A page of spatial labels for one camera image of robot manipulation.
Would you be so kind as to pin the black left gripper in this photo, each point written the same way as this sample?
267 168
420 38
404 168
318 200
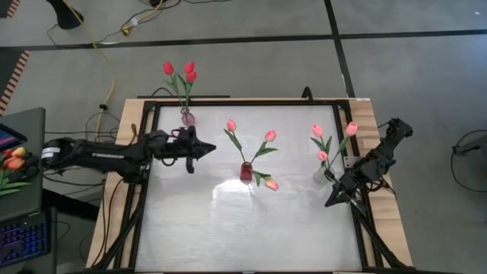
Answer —
182 142

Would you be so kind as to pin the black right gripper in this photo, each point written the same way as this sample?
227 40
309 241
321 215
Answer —
350 185

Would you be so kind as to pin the red artificial tulip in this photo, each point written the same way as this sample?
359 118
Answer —
191 77
189 67
168 68

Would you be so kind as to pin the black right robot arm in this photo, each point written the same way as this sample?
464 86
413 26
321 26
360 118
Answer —
384 152

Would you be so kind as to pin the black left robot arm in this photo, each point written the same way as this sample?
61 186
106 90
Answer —
106 155

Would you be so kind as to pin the clear crystal glass vase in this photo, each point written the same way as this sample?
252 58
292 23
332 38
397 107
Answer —
320 178

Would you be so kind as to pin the purple glass vase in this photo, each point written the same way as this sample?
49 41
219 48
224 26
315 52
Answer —
188 118

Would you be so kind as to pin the red glass vase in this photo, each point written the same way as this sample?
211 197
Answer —
246 172

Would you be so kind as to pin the grey side desk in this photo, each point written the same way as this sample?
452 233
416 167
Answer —
36 129

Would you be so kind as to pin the orange yellow artificial tulip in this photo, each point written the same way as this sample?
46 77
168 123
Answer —
19 151

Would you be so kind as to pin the laptop with coloured screen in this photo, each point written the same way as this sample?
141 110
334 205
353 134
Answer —
9 139

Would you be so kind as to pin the backlit black keyboard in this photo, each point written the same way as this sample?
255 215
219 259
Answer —
23 239

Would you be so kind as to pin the black mat with orange stripes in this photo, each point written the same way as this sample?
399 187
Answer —
7 68
14 7

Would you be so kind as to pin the silver metal bracket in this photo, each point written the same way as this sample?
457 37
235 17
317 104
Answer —
347 161

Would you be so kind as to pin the black metal table frame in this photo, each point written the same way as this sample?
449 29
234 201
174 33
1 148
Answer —
228 102

